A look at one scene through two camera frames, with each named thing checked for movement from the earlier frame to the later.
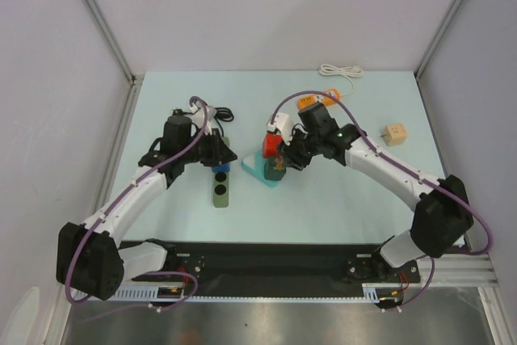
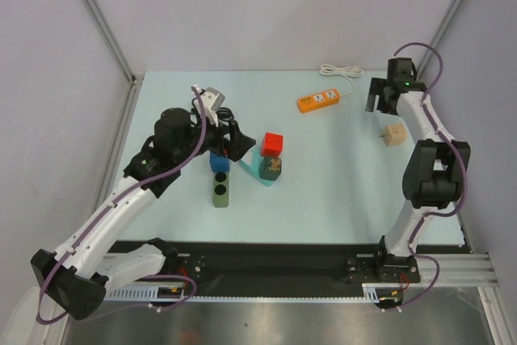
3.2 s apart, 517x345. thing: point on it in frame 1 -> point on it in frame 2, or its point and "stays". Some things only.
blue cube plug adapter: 221,168 stays
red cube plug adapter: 271,146 stays
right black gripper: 294,152 -> 380,89
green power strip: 221,184 stays
